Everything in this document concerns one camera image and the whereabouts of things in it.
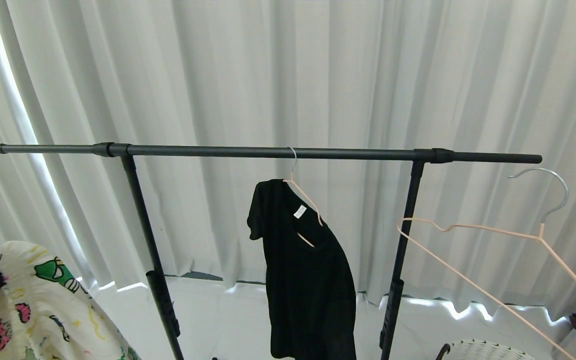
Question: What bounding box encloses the cream printed garment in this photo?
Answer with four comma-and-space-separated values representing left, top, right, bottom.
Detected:
0, 240, 142, 360

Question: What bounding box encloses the pink clothes hanger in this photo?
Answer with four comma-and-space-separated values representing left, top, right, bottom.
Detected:
282, 146, 325, 249
396, 167, 576, 360

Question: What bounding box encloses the black t-shirt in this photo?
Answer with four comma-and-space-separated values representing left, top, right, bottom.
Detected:
246, 178, 358, 360

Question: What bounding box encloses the white laundry basket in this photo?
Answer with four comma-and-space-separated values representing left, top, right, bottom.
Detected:
435, 339, 537, 360

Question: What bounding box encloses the black clothes rack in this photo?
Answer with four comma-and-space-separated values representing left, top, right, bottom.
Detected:
0, 142, 543, 360

